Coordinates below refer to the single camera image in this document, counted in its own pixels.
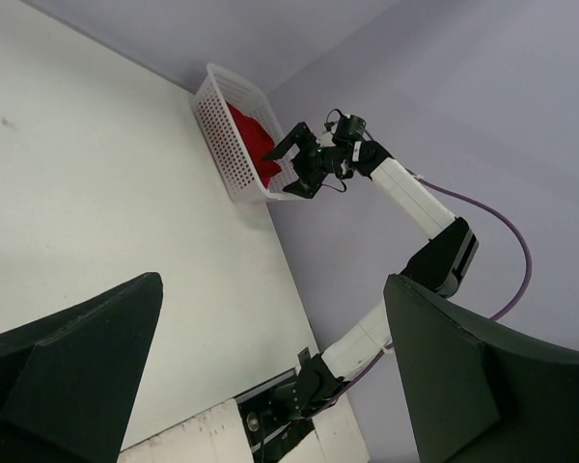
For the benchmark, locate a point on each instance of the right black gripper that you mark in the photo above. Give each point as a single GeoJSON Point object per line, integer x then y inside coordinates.
{"type": "Point", "coordinates": [312, 165]}

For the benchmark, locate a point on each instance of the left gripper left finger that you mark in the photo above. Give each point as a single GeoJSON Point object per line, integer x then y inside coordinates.
{"type": "Point", "coordinates": [68, 381]}

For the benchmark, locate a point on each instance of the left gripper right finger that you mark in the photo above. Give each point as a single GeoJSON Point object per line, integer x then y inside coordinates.
{"type": "Point", "coordinates": [476, 390]}

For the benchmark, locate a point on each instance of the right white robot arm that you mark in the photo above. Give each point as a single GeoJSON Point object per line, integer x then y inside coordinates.
{"type": "Point", "coordinates": [345, 149]}

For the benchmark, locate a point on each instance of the red t shirt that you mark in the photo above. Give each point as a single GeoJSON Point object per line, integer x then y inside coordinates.
{"type": "Point", "coordinates": [258, 144]}

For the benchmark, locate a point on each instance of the white plastic basket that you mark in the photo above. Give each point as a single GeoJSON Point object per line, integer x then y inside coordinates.
{"type": "Point", "coordinates": [220, 90]}

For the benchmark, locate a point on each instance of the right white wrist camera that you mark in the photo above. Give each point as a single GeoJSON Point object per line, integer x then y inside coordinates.
{"type": "Point", "coordinates": [328, 138]}

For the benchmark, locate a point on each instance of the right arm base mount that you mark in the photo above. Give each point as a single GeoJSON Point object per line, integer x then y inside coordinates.
{"type": "Point", "coordinates": [275, 419]}

